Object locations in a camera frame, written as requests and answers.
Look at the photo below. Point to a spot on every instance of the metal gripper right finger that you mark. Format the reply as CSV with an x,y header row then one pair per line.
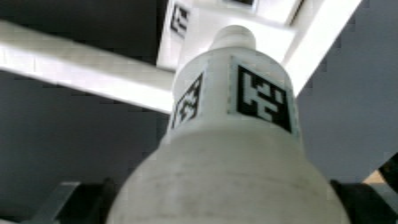
x,y
369,197

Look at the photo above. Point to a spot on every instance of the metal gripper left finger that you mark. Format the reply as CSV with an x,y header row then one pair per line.
x,y
76,204

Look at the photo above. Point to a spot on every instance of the white lamp bulb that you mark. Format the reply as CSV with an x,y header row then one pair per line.
x,y
227,176

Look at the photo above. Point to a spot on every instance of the white lamp base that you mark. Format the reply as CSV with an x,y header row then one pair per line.
x,y
199,17

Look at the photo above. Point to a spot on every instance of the white table border frame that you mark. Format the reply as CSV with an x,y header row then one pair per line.
x,y
62,62

